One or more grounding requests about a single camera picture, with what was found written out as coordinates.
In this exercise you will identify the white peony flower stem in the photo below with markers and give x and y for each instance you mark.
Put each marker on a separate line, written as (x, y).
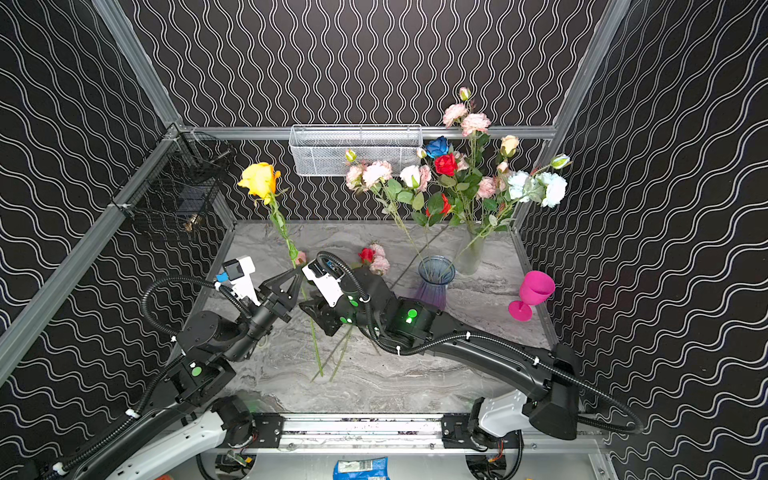
(544, 187)

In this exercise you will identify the magenta plastic goblet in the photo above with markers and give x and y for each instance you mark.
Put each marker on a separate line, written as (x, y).
(535, 289)

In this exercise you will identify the red pink rose stem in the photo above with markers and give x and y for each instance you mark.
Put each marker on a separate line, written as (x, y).
(373, 257)

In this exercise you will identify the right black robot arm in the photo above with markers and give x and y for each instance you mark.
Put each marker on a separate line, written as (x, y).
(546, 395)

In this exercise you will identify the blue snack packet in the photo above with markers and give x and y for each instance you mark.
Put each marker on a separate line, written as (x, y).
(364, 469)

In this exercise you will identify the black wire basket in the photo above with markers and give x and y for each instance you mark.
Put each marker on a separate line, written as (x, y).
(176, 202)

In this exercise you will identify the pink peony flower stem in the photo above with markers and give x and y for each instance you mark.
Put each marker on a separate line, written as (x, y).
(474, 125)

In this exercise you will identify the orange yellow rose stem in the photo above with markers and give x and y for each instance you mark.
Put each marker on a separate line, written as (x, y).
(260, 179)

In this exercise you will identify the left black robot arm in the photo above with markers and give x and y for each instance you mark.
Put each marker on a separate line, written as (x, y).
(208, 345)

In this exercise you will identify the blue rose flower stem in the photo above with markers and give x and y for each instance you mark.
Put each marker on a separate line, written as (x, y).
(438, 147)

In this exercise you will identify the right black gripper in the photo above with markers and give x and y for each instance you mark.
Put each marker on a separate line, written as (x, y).
(321, 313)

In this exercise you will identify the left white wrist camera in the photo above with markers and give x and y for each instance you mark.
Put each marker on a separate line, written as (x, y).
(236, 274)

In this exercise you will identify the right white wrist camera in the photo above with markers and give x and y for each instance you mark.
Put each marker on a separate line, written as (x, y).
(318, 273)

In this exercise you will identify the white rose flower stem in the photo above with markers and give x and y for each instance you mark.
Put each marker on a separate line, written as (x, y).
(412, 183)

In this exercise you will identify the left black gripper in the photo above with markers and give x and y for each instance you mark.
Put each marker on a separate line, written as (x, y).
(274, 302)

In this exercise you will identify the frosted clear glass vase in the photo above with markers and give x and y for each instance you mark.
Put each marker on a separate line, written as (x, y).
(471, 250)

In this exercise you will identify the purple blue glass vase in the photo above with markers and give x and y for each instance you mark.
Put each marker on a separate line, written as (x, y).
(436, 274)

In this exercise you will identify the white wire mesh basket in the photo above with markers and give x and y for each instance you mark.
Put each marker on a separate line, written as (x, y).
(321, 150)

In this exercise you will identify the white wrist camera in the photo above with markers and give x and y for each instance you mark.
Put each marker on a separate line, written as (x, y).
(318, 273)
(236, 274)

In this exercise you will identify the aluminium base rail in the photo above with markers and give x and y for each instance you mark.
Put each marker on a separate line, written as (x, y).
(327, 434)

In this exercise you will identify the cream rose flower stem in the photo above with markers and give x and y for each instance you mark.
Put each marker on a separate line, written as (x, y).
(508, 146)

